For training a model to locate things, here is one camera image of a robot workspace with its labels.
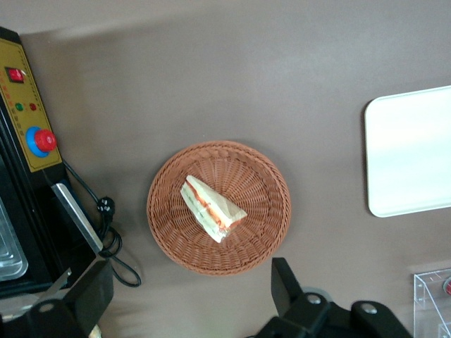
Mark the beige rectangular serving tray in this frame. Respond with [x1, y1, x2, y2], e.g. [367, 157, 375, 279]
[364, 85, 451, 218]

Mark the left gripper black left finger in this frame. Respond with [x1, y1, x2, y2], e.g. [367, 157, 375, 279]
[30, 259, 114, 338]

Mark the triangle sandwich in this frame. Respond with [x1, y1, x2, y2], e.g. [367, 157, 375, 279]
[179, 175, 248, 244]

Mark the black sealing machine yellow panel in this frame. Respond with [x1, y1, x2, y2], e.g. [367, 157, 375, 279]
[0, 26, 123, 307]

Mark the round brown wicker basket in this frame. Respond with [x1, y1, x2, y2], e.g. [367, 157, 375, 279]
[146, 140, 292, 277]

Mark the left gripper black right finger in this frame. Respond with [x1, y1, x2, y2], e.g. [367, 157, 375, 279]
[271, 257, 334, 328]

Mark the black power cable with plug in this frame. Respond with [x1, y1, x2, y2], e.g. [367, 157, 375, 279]
[61, 160, 142, 287]

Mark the clear acrylic bottle rack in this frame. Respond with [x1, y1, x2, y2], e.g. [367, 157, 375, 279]
[414, 268, 451, 338]

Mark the clear metal machine pan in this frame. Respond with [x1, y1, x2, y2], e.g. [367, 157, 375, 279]
[0, 196, 29, 282]

